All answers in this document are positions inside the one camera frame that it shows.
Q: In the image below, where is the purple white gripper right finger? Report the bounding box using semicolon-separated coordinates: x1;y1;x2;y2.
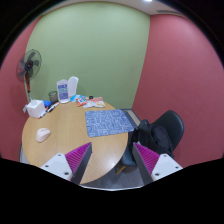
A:
132;143;182;185

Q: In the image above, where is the red snack packet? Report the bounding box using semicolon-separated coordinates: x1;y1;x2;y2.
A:
77;97;87;106

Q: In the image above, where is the round wooden table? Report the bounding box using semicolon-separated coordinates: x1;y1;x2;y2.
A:
22;103;128;184

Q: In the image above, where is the white tissue box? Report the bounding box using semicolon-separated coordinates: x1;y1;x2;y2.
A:
26;100;45;118

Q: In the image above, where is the orange snack packet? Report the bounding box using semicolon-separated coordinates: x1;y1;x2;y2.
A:
91;97;105;108

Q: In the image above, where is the black backpack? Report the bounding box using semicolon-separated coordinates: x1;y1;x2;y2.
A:
129;120;173;158

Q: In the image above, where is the white blue labelled container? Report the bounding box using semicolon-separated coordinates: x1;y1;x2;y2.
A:
57;79;69;103

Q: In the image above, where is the blue snack packet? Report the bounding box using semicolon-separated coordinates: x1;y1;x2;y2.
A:
70;95;81;102

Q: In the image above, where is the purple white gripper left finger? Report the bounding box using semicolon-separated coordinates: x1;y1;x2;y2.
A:
41;142;92;185

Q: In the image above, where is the black standing fan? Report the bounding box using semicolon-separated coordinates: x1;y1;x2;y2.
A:
16;49;42;100

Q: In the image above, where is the red black marker pen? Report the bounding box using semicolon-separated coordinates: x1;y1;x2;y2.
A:
47;102;60;113

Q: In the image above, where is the black chair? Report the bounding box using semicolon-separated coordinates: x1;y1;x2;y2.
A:
120;110;184;167

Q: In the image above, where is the blue patterned mouse pad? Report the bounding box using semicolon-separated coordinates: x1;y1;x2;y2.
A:
85;109;134;137

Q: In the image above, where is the dark glass cup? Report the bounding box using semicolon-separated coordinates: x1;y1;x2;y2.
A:
49;91;58;103

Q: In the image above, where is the white computer mouse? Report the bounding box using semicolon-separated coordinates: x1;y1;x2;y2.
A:
36;128;50;143

